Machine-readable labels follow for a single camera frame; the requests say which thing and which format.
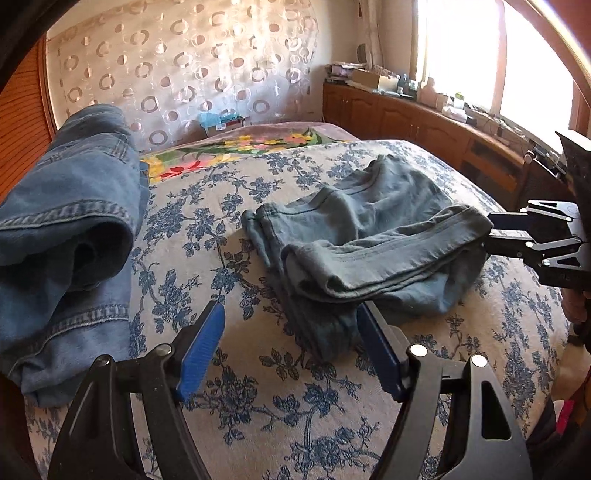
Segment person's right hand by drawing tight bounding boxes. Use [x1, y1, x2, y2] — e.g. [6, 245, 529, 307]
[561, 288, 591, 356]

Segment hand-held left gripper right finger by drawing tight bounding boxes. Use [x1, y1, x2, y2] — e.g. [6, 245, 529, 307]
[356, 300, 529, 480]

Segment window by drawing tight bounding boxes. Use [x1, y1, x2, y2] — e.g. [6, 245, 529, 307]
[411, 0, 591, 153]

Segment blue floral bed sheet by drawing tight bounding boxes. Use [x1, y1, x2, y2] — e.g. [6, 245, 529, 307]
[23, 138, 571, 480]

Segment colourful flower blanket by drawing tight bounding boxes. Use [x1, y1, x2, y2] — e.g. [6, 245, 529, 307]
[139, 121, 361, 183]

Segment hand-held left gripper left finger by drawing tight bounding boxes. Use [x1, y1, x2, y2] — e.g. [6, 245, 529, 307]
[48, 300, 227, 480]

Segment open cardboard box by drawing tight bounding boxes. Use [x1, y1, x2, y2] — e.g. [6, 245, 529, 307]
[351, 69, 400, 93]

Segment grey-blue short pants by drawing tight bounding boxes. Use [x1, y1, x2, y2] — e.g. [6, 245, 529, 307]
[241, 154, 495, 363]

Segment wooden cabinet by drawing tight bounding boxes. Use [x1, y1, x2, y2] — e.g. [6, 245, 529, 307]
[322, 80, 568, 213]

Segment stack of papers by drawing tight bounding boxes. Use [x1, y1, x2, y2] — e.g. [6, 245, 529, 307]
[325, 62, 370, 84]

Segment cardboard box with blue cloth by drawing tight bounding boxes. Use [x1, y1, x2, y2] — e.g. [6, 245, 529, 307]
[198, 111, 245, 137]

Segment circle patterned curtain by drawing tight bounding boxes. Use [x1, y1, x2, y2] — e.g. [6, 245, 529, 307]
[46, 0, 324, 153]

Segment blue denim jeans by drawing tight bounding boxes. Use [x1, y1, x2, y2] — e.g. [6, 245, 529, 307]
[0, 104, 151, 407]

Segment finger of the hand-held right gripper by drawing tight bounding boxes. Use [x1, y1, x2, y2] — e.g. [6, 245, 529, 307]
[482, 233, 583, 288]
[487, 199, 580, 241]

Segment wooden slatted wardrobe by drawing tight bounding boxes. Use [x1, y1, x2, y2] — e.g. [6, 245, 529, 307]
[0, 37, 58, 204]

